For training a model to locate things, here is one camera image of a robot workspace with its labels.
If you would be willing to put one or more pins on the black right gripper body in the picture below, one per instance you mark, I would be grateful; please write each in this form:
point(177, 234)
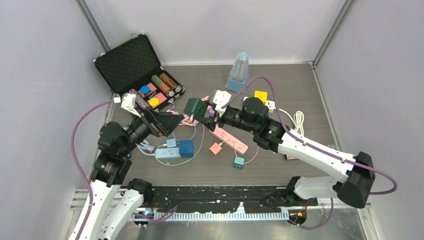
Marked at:
point(232, 117)

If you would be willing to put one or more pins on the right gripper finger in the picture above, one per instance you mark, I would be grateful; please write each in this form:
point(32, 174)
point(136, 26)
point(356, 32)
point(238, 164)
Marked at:
point(209, 122)
point(212, 107)

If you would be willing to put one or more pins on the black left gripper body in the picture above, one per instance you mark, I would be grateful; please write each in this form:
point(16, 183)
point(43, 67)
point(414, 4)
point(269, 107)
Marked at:
point(142, 127)

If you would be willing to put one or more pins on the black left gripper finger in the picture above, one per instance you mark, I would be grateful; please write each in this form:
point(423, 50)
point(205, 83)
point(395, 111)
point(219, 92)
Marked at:
point(168, 123)
point(165, 115)

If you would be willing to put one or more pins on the dark green cube socket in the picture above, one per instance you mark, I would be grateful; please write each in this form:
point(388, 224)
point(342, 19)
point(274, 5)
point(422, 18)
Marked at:
point(195, 108)

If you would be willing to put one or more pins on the yellow cube socket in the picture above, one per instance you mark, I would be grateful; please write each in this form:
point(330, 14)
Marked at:
point(262, 95)

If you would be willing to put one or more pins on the dark blue cube socket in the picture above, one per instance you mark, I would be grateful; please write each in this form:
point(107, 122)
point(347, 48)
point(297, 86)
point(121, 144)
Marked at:
point(186, 148)

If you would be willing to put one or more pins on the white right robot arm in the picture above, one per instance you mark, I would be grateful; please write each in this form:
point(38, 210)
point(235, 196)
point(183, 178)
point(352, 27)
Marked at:
point(349, 178)

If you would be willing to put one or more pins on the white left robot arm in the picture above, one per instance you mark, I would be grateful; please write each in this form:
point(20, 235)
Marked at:
point(115, 143)

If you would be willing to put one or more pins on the light blue charger plug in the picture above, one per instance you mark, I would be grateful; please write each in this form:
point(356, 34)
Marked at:
point(171, 143)

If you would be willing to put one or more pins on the orange pink charger plug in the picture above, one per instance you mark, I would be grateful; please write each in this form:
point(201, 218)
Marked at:
point(215, 149)

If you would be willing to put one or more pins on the teal charger plug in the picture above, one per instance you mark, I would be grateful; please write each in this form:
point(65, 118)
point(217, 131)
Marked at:
point(238, 162)

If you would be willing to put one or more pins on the purple power strip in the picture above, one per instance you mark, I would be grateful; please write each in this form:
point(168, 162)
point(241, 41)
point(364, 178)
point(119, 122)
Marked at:
point(212, 112)

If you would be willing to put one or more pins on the pink power strip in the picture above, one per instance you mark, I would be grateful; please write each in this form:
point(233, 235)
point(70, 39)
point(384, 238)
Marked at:
point(225, 137)

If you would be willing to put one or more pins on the light blue power strip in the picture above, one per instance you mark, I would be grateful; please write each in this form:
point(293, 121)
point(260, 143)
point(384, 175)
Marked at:
point(167, 153)

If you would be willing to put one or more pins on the blue wrapped metronome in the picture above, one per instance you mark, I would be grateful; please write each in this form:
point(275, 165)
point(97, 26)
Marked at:
point(239, 74)

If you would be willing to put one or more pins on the glittery small cylinder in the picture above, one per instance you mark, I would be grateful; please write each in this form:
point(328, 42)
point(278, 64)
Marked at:
point(289, 157)

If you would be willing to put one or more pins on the black chip case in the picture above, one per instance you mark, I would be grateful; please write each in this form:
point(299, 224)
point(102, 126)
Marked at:
point(134, 65)

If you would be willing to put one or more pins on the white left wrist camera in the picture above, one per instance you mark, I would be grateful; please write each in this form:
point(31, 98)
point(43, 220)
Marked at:
point(128, 101)

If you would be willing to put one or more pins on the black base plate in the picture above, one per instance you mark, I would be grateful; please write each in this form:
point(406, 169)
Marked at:
point(222, 199)

